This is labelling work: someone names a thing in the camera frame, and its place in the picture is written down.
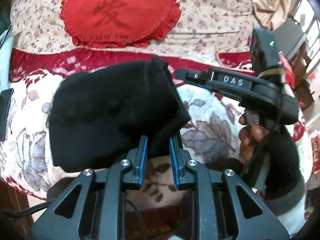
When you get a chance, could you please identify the black pants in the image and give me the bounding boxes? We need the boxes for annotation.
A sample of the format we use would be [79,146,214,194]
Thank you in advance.
[49,57,191,173]

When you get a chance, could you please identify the right hand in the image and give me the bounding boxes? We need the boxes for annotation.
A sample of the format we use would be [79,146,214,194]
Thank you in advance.
[239,114,269,164]

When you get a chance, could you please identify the red heart-shaped pillow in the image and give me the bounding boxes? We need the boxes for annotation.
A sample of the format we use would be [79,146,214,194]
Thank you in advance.
[60,0,181,49]

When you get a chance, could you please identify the small red ruffled pillow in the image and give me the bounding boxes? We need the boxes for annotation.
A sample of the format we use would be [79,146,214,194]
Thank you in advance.
[247,35,297,90]

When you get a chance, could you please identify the black smartphone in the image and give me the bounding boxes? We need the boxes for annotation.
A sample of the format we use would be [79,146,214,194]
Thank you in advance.
[0,88,14,141]

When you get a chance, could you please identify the red and white floral blanket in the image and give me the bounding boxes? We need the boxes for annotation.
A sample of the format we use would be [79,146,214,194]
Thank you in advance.
[0,47,316,205]

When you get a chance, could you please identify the floral folded quilt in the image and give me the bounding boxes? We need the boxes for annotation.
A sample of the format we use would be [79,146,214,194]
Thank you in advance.
[10,0,259,63]

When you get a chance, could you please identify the grey fleece jacket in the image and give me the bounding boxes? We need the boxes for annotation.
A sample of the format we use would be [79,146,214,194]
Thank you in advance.
[0,25,14,91]

